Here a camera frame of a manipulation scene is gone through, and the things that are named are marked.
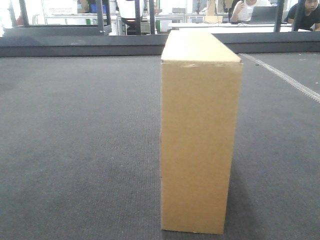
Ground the white work table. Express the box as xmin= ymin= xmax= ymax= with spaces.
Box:
xmin=168 ymin=21 xmax=311 ymax=35

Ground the tall brown cardboard box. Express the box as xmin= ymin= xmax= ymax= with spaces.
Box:
xmin=160 ymin=30 xmax=243 ymax=234

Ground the black metal frame rack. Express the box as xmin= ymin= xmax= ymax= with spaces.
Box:
xmin=8 ymin=0 xmax=112 ymax=36

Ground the grey laptop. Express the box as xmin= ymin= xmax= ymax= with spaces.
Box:
xmin=249 ymin=6 xmax=277 ymax=24

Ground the dark grey conveyor belt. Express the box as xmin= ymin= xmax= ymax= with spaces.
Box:
xmin=0 ymin=53 xmax=320 ymax=240

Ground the person in white shirt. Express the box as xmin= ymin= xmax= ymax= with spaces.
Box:
xmin=229 ymin=0 xmax=272 ymax=23

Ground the person in black shirt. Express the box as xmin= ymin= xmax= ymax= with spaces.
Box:
xmin=284 ymin=0 xmax=320 ymax=32

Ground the dark conveyor side rail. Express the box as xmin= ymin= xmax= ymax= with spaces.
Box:
xmin=0 ymin=30 xmax=320 ymax=57

